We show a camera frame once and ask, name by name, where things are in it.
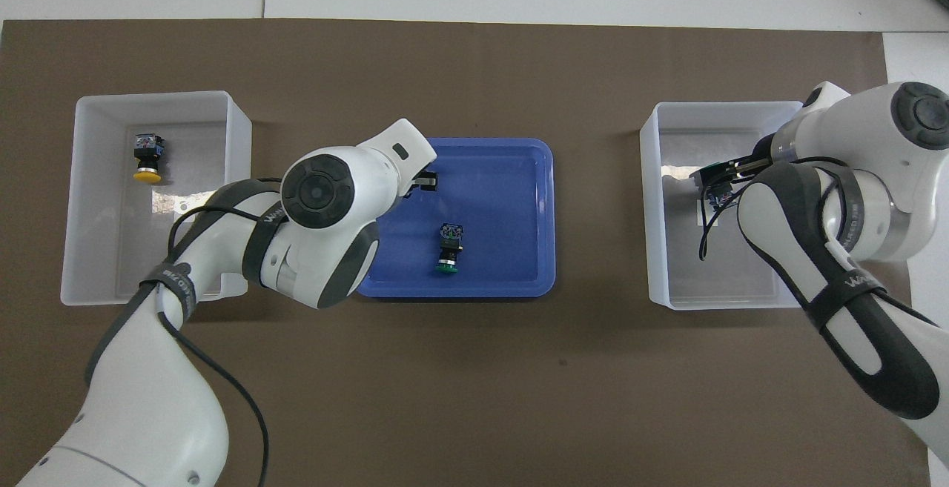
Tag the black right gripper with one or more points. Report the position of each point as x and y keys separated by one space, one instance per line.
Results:
x=773 y=150

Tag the green push button switch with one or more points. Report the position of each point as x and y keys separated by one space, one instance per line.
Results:
x=449 y=239
x=719 y=192

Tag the yellow push button switch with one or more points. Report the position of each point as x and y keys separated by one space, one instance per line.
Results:
x=148 y=150

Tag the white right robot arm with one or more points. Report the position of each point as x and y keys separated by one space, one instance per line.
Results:
x=867 y=146

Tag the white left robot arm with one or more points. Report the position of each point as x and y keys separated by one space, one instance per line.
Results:
x=148 y=413

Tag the small white paper label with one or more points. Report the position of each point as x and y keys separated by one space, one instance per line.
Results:
x=706 y=219
x=179 y=209

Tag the blue plastic tray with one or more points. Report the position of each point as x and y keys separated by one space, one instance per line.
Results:
x=511 y=198

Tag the translucent white plastic box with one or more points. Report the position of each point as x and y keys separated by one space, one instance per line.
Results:
x=667 y=279
x=96 y=176

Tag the brown table mat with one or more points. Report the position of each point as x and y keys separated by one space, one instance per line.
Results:
x=519 y=398

